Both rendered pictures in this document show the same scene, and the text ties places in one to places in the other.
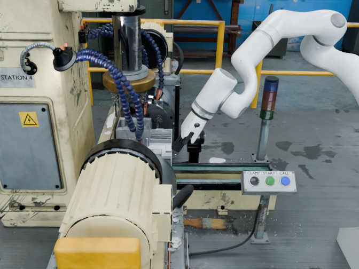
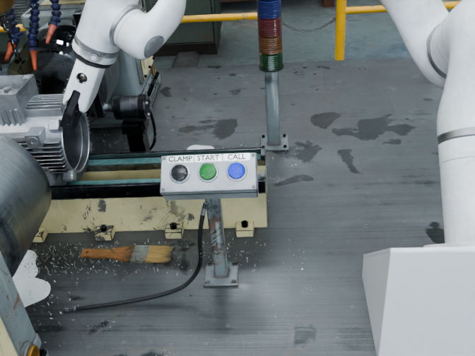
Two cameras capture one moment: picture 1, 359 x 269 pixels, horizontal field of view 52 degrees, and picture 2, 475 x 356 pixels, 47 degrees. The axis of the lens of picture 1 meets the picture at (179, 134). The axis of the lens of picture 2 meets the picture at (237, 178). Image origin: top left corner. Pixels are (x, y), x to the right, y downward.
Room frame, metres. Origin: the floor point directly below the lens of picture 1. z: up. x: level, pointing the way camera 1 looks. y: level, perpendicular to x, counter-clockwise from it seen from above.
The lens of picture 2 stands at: (0.17, -0.44, 1.58)
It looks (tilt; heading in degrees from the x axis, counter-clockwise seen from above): 34 degrees down; 7
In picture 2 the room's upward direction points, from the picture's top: 5 degrees counter-clockwise
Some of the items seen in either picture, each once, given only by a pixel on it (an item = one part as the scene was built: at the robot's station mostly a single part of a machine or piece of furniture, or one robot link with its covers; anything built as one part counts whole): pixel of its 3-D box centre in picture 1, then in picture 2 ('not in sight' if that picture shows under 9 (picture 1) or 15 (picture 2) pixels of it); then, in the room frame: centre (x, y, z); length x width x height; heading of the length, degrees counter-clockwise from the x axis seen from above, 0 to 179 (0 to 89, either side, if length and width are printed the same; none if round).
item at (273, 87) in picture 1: (271, 84); (268, 6); (1.50, -0.40, 1.19); 0.06 x 0.06 x 0.04
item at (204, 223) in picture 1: (198, 222); (126, 253); (1.04, -0.08, 0.80); 0.21 x 0.05 x 0.01; 89
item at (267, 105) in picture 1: (268, 103); (270, 42); (1.50, -0.40, 1.10); 0.06 x 0.06 x 0.04
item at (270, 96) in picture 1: (270, 94); (269, 24); (1.50, -0.40, 1.14); 0.06 x 0.06 x 0.04
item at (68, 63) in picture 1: (46, 60); not in sight; (0.95, 0.36, 1.46); 0.18 x 0.11 x 0.13; 91
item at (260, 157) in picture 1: (265, 120); (271, 75); (1.50, -0.40, 1.01); 0.08 x 0.08 x 0.42; 1
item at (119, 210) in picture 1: (135, 255); not in sight; (0.56, 0.09, 1.16); 0.33 x 0.26 x 0.42; 1
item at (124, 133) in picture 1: (134, 132); (2, 100); (1.19, 0.17, 1.11); 0.12 x 0.11 x 0.07; 91
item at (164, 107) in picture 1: (148, 110); (71, 68); (1.52, 0.14, 1.04); 0.41 x 0.25 x 0.25; 1
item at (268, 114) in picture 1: (266, 112); (271, 58); (1.50, -0.40, 1.05); 0.06 x 0.06 x 0.04
